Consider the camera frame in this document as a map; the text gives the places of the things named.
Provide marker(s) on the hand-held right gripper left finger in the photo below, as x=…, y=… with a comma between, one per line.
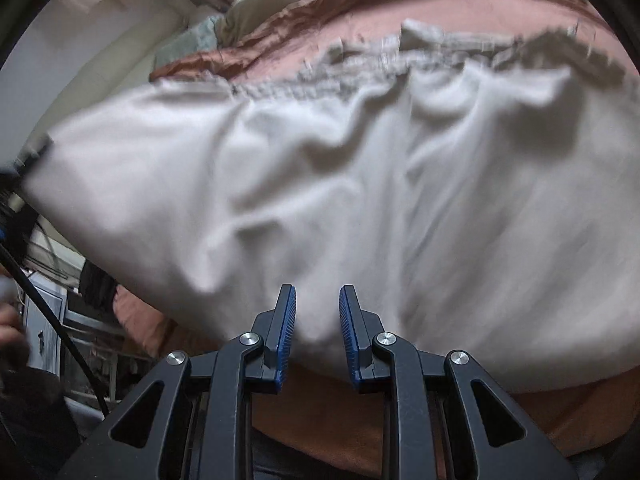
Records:
x=285, y=331

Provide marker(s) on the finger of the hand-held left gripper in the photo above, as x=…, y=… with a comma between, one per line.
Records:
x=31, y=161

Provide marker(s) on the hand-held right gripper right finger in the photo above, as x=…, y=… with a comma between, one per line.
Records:
x=350, y=336

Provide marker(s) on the large beige jacket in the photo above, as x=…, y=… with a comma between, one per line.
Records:
x=350, y=160

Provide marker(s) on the person's left forearm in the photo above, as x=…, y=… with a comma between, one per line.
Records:
x=11, y=332

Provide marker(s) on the white cabinet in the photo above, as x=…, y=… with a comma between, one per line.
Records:
x=45, y=325

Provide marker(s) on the low storage shelf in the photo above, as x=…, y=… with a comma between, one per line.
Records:
x=100, y=345

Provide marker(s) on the person's dark clothing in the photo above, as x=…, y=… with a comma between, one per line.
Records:
x=30, y=415

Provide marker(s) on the pale floral pillow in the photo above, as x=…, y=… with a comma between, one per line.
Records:
x=195, y=40

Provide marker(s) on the rust and cream satin quilt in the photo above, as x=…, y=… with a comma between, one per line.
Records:
x=300, y=15

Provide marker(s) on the pinkish brown bed sheet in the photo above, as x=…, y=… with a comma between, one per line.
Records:
x=450, y=10

